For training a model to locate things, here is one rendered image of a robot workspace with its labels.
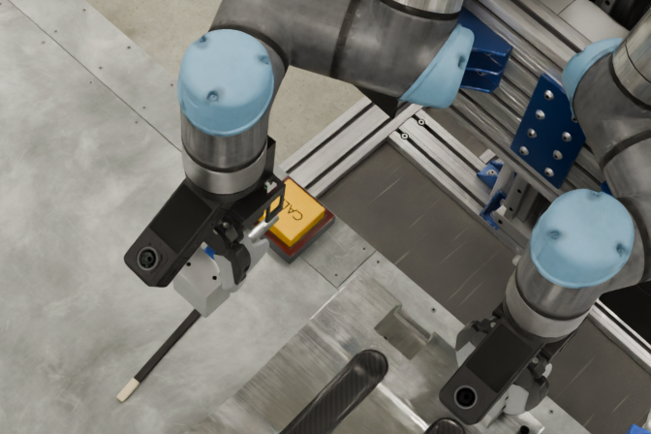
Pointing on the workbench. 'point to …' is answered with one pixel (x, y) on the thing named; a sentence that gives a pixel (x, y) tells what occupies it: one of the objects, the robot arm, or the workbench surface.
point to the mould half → (326, 370)
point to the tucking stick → (158, 356)
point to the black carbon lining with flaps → (339, 392)
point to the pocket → (403, 332)
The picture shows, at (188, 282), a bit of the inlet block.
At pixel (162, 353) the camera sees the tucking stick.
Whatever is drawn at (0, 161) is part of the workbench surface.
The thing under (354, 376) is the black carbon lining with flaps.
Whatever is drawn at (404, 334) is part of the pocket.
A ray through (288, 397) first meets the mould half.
